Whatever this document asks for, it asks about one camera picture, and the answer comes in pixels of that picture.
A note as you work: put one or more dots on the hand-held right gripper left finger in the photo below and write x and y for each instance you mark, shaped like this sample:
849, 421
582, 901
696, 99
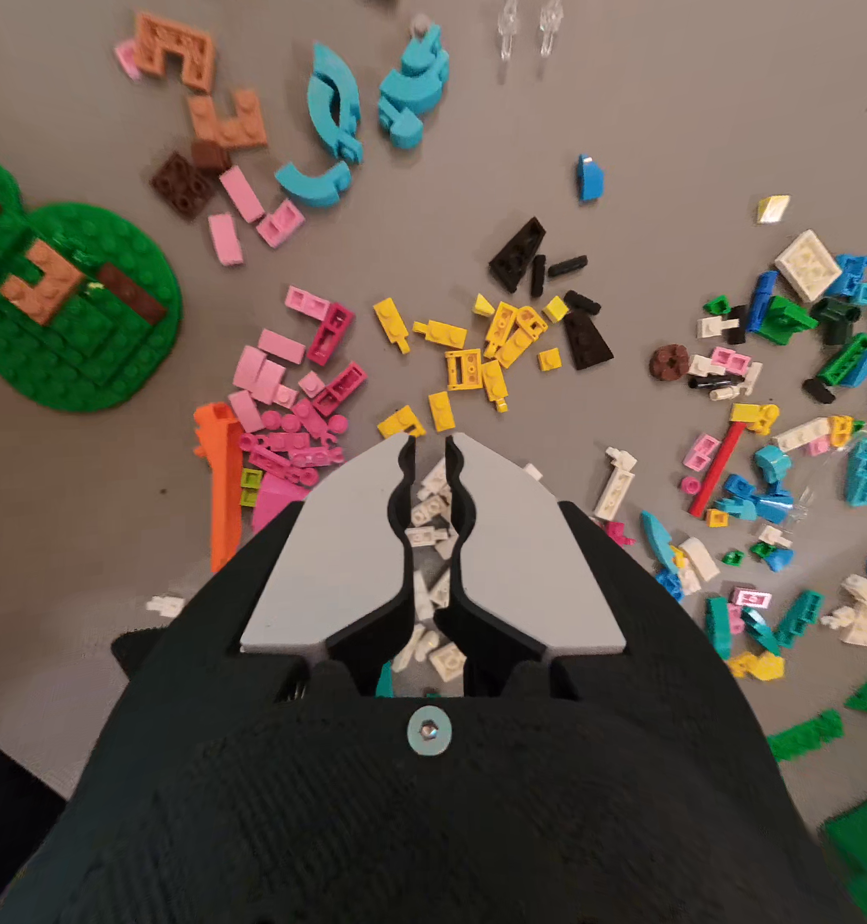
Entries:
318, 570

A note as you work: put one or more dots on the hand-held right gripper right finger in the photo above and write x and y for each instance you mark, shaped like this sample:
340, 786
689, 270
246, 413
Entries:
534, 570

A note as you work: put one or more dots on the pile of yellow bricks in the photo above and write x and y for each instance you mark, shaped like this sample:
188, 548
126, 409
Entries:
441, 333

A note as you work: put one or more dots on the grey desk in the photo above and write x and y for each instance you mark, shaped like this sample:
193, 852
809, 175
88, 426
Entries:
80, 520

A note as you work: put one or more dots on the lime green brick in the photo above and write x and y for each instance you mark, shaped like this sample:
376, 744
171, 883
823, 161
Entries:
251, 485

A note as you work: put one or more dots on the pile of white bricks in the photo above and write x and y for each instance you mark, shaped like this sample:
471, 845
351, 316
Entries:
428, 514

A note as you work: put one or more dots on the orange brick separator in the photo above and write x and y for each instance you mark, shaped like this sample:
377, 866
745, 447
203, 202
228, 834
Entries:
225, 491

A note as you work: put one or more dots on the small white brick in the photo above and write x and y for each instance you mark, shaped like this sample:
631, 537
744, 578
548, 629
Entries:
165, 606

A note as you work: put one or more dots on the pile of pink bricks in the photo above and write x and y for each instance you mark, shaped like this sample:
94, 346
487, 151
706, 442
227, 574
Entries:
282, 346

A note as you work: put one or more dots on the dark brown wedge brick plate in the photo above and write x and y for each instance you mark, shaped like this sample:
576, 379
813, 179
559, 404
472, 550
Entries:
586, 343

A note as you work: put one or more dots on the black bar brick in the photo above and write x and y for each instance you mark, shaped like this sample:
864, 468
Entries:
539, 276
582, 302
568, 265

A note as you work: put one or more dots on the green brick plant model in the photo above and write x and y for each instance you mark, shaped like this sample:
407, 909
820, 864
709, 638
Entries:
80, 361

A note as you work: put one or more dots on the green toothed brick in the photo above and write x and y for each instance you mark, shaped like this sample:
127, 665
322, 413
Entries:
805, 736

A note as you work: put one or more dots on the pink curved brick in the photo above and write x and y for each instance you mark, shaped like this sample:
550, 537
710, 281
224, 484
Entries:
241, 193
225, 239

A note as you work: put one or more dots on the pink studded brick plate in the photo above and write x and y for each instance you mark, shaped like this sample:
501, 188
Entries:
280, 224

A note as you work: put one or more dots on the blue curved brick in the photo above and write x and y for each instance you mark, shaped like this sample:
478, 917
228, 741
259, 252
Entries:
589, 177

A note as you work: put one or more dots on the brown square brick plate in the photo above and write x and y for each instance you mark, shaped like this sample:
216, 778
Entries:
181, 184

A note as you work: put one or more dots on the pile of mixed colour bricks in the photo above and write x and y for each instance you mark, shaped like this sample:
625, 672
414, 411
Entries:
807, 263

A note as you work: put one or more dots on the small brown brick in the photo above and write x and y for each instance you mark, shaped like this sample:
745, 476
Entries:
210, 155

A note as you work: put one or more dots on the green flat brick plate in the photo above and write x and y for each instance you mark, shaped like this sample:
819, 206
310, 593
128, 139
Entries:
866, 844

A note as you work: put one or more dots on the yellow white tile brick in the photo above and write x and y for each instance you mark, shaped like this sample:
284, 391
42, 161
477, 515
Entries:
773, 209

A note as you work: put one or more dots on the light blue brick cluster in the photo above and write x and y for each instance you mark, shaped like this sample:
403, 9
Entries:
412, 86

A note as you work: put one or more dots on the clear brick piece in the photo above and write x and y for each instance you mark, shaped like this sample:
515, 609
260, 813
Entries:
550, 25
508, 29

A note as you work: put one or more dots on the small pink brick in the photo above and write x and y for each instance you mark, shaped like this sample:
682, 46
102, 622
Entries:
127, 59

